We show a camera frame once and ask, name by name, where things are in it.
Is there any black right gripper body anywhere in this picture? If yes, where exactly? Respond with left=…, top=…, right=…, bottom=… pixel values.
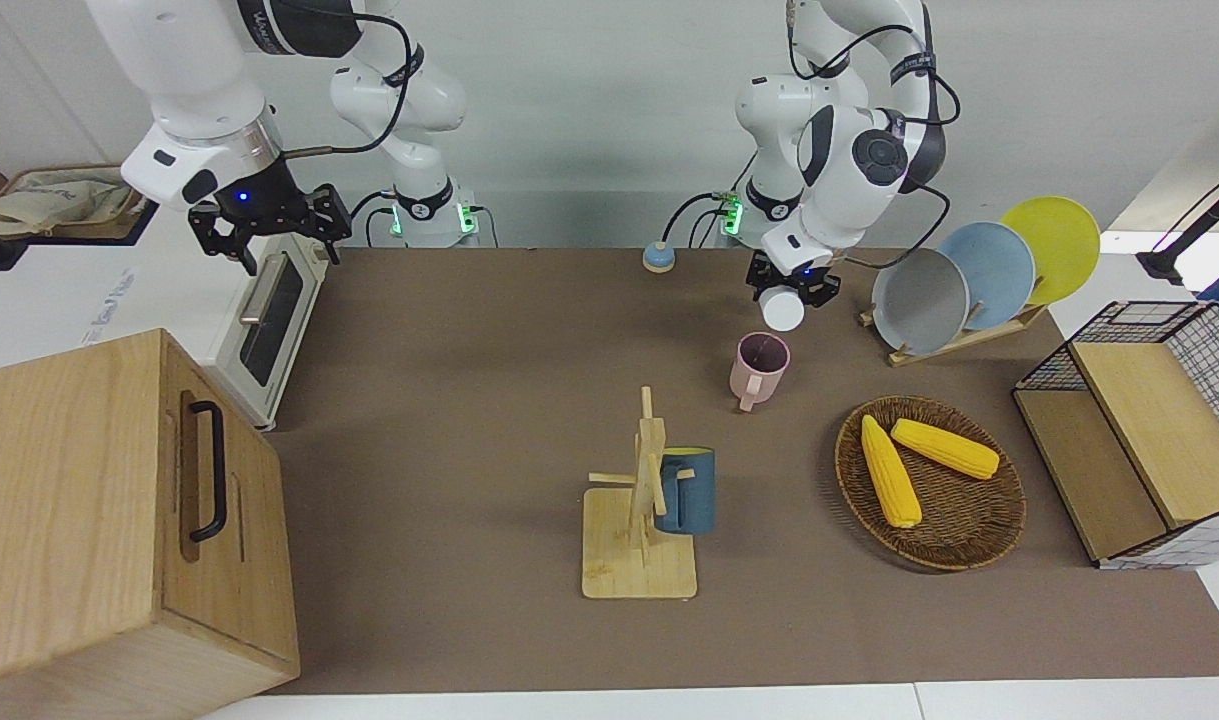
left=213, top=149, right=311, bottom=224

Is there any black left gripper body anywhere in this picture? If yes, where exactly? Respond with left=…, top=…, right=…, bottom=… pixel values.
left=766, top=254, right=841, bottom=292

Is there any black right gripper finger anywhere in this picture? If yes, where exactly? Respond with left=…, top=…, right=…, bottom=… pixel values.
left=189, top=203, right=260, bottom=277
left=303, top=184, right=354, bottom=267

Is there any pink ceramic mug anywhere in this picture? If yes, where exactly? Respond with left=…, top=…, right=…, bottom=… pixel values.
left=729, top=332, right=792, bottom=413

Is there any grey plate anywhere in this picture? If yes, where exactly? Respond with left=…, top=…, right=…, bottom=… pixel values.
left=871, top=248, right=971, bottom=357

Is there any white toaster oven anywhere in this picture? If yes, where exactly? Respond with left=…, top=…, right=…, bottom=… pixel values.
left=212, top=207, right=328, bottom=432

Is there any wooden plate rack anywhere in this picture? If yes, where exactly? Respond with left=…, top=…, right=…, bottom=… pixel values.
left=859, top=303, right=1048, bottom=368

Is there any beige paper bag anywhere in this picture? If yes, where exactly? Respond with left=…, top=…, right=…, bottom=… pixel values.
left=0, top=170, right=140, bottom=236

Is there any light blue plate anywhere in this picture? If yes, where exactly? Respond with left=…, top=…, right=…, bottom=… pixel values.
left=937, top=222, right=1037, bottom=331

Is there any yellow corn cob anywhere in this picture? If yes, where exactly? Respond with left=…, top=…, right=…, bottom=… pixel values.
left=860, top=415, right=923, bottom=529
left=890, top=418, right=1001, bottom=481

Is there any brown table mat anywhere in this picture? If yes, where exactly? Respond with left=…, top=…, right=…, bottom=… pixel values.
left=264, top=247, right=1219, bottom=696

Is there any blue mug yellow inside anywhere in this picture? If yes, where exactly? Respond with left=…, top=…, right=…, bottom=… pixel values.
left=655, top=448, right=717, bottom=536

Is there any yellow plate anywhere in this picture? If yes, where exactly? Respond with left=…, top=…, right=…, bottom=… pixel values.
left=999, top=196, right=1102, bottom=306

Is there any brown wicker basket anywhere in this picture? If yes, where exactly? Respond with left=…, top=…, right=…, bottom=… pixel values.
left=835, top=396, right=1027, bottom=572

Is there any wooden drawer cabinet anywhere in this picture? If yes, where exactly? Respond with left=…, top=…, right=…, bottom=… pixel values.
left=0, top=329, right=301, bottom=720

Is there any wooden mug rack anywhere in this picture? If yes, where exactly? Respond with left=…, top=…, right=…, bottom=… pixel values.
left=581, top=387, right=698, bottom=600

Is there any black stand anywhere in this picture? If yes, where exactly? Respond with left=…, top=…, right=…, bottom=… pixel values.
left=1137, top=165, right=1219, bottom=286

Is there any black base cable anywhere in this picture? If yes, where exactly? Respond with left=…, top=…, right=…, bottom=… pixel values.
left=341, top=190, right=398, bottom=248
left=662, top=192, right=730, bottom=249

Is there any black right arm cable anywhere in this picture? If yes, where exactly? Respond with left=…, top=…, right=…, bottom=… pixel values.
left=279, top=10, right=415, bottom=156

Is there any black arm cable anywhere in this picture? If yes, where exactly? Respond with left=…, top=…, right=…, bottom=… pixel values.
left=787, top=0, right=962, bottom=271
left=279, top=10, right=415, bottom=156

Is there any black cabinet handle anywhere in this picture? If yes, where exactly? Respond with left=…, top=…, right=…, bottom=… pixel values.
left=188, top=401, right=228, bottom=543

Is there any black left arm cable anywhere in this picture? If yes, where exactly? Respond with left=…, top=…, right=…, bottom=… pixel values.
left=787, top=0, right=962, bottom=271

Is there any wire grid wooden shelf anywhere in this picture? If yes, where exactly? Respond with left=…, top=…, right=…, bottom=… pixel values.
left=1012, top=300, right=1219, bottom=571

